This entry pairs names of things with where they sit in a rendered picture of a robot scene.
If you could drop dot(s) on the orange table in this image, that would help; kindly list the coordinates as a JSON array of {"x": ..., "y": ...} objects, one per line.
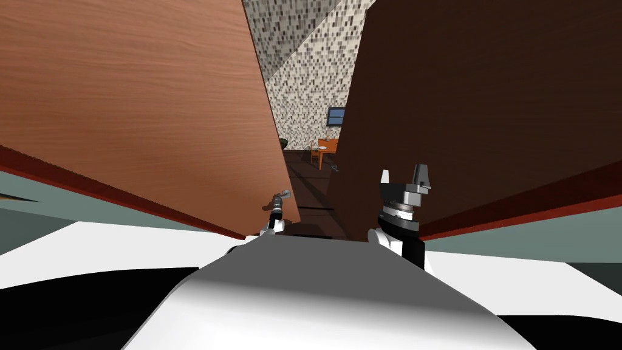
[{"x": 329, "y": 145}]

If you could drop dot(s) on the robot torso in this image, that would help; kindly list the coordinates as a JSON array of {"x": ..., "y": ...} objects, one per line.
[{"x": 311, "y": 301}]

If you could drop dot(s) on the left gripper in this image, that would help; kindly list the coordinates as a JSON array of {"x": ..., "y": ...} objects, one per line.
[{"x": 281, "y": 197}]

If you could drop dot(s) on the dark brown door leaf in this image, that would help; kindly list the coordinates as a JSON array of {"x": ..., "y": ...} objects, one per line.
[{"x": 362, "y": 146}]

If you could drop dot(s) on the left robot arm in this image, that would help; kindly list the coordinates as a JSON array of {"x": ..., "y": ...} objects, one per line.
[{"x": 276, "y": 218}]

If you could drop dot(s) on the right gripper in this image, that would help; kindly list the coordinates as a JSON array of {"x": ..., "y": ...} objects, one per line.
[{"x": 401, "y": 192}]

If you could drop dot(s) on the blue window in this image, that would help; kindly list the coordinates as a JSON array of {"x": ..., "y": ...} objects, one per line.
[{"x": 336, "y": 116}]

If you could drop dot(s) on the orange chair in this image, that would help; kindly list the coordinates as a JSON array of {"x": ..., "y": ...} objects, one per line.
[{"x": 314, "y": 151}]

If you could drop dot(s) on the dark green plant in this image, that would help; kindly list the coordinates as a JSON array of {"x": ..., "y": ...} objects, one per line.
[{"x": 283, "y": 143}]

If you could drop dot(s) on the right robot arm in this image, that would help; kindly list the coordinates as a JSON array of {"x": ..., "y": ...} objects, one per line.
[{"x": 407, "y": 243}]

